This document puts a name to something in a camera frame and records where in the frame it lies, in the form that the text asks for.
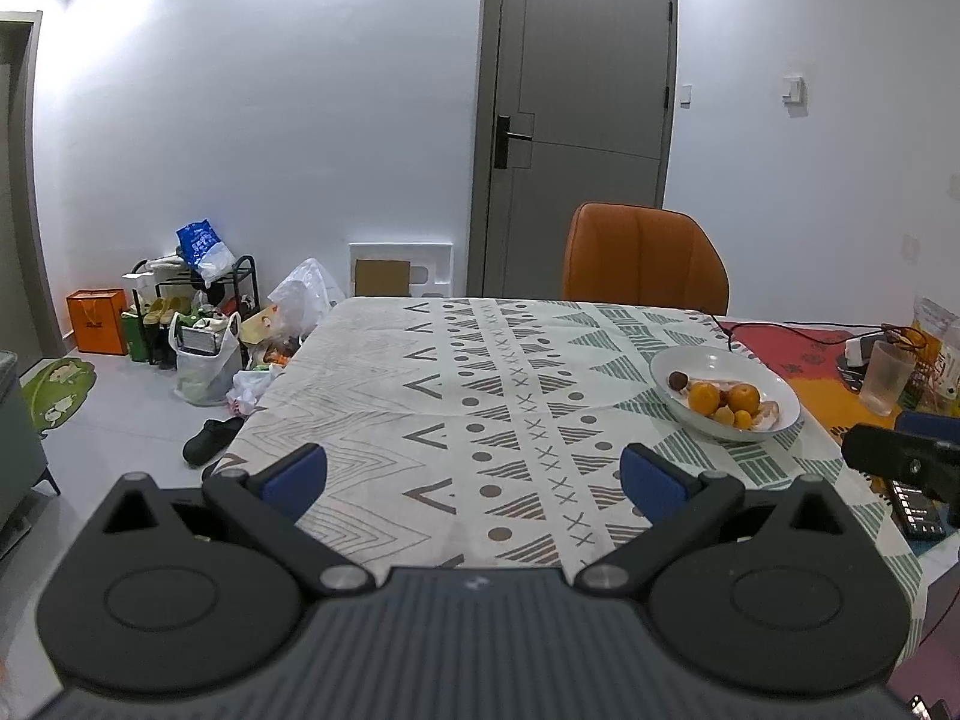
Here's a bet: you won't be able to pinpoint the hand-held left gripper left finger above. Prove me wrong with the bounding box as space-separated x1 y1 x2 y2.
100 442 376 595

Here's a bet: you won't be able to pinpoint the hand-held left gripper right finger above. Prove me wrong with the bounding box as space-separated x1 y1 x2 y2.
574 442 852 595

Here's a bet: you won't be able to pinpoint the blue plastic bag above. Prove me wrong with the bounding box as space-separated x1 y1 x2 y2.
176 220 235 287

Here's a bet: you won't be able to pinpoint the green floor rug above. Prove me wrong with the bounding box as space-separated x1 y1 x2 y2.
19 358 97 436

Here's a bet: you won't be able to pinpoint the patterned tablecloth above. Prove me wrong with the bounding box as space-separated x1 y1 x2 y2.
202 296 927 597

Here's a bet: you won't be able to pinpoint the grey side door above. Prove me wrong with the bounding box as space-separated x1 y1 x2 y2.
0 11 67 376

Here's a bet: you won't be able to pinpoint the black door handle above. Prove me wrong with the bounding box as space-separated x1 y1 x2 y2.
493 114 537 170

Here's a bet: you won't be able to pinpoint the white plastic bag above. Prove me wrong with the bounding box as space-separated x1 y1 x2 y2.
169 311 242 406
268 257 347 338
229 367 284 419

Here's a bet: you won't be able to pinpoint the cardboard piece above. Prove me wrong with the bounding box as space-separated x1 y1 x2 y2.
355 259 412 297

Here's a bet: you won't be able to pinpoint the black phone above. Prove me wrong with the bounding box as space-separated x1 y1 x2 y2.
891 478 952 539

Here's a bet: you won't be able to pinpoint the white bowl of fruit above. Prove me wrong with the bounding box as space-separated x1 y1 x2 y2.
649 347 802 442

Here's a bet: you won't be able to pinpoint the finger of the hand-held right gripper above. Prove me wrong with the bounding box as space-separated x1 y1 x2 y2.
840 424 960 505
896 410 960 439

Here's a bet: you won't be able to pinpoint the white foam packaging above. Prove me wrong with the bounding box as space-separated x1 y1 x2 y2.
349 241 455 299

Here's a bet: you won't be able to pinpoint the black shoe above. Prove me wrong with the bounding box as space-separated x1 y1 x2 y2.
182 418 245 466

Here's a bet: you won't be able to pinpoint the clear plastic cup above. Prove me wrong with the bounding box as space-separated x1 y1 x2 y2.
859 341 917 417

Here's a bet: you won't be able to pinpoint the black shoe rack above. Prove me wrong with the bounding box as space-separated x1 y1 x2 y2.
131 255 260 368

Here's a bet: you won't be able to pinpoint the orange paper bag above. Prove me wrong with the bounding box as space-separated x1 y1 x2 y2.
66 289 130 356

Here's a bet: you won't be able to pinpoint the clear snack packet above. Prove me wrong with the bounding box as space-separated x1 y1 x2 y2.
904 298 960 400

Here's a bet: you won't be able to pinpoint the black cable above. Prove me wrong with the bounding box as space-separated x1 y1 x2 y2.
720 319 890 351

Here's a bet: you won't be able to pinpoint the green box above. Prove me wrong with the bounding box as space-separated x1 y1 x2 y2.
122 305 151 362

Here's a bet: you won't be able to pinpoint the orange chair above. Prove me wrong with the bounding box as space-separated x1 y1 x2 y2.
562 202 730 314

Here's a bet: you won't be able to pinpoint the red and orange mat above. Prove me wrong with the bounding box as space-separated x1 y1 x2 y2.
716 321 901 451

